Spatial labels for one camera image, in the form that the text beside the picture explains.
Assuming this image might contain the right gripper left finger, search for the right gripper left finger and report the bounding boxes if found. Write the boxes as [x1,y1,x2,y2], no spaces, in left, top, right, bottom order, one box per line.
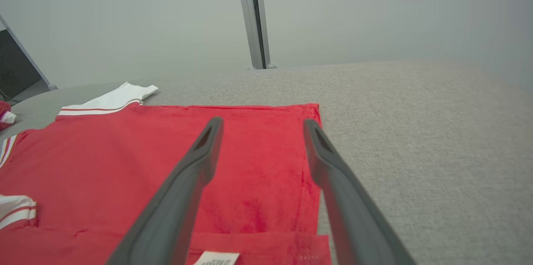
[106,117,224,265]

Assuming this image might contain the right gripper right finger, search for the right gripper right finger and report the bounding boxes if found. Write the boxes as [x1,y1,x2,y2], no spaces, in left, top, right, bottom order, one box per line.
[303,118,417,265]

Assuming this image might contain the red jersey with number print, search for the red jersey with number print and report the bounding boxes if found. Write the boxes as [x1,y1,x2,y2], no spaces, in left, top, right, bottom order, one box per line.
[0,82,332,265]

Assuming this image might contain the red and white shorts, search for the red and white shorts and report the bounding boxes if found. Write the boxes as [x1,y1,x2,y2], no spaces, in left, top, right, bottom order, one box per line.
[0,100,18,131]

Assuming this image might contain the grey partition post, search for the grey partition post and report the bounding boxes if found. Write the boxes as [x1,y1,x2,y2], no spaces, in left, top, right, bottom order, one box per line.
[234,0,277,70]

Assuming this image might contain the grey metal frame with caster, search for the grey metal frame with caster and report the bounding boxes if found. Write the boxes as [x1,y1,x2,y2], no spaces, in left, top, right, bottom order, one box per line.
[0,14,58,105]

